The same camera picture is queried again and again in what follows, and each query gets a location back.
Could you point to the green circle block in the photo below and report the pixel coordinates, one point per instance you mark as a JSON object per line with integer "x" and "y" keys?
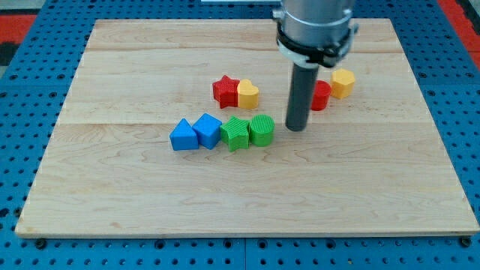
{"x": 262, "y": 128}

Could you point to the yellow heart block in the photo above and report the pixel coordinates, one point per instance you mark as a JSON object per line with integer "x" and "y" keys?
{"x": 248, "y": 94}

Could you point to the blue triangle block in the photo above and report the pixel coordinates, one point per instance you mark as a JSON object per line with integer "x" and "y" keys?
{"x": 183, "y": 137}

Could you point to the red star block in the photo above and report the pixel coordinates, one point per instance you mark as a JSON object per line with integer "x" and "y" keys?
{"x": 225, "y": 91}

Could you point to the wooden board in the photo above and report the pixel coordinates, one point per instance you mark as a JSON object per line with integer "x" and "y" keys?
{"x": 369, "y": 165}

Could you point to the blue cube block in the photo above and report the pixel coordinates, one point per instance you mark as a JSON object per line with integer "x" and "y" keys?
{"x": 208, "y": 130}

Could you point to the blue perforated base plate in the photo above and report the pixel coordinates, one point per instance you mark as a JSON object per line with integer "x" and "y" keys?
{"x": 37, "y": 80}

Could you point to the yellow hexagon block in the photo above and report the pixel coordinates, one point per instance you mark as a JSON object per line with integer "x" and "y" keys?
{"x": 342, "y": 83}

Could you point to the red circle block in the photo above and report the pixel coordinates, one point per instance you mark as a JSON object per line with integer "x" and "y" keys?
{"x": 321, "y": 95}

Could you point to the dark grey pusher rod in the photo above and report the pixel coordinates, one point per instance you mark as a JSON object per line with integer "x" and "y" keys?
{"x": 301, "y": 92}

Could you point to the green star block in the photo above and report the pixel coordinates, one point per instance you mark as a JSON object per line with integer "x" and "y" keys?
{"x": 235, "y": 133}

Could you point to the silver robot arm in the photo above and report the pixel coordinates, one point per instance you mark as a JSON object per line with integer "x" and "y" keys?
{"x": 313, "y": 33}

